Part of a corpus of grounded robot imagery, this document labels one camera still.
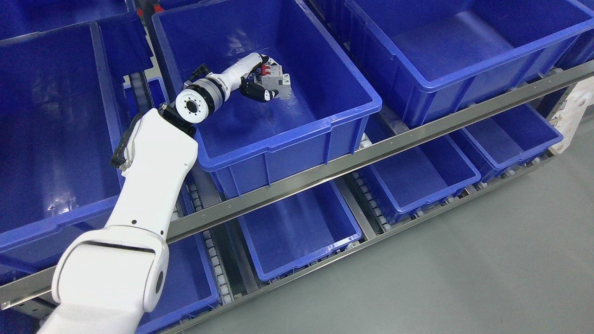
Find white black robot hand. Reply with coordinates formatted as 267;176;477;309
208;52;280;103

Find white circuit breaker red switches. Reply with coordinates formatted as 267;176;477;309
256;63;291;100

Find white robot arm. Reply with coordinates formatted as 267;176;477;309
39;65;232;334

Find blue bin centre upper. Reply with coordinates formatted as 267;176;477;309
152;0;382;198

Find blue bin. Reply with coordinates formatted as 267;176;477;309
238;180;362;282
136;233;220;334
0;23;127;283
358;135;481;225
340;0;593;128
450;104;563;183
152;0;382;198

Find blue bin centre lower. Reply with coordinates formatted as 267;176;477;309
238;180;362;282

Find blue bin left upper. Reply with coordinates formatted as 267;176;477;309
0;23;127;283

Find blue bin right upper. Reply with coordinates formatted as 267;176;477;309
340;0;593;128

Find blue bin left lower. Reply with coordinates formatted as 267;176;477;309
136;233;220;334

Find blue bin far right lower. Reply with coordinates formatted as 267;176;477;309
450;104;563;183

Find steel shelf rail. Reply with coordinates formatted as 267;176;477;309
0;60;594;311

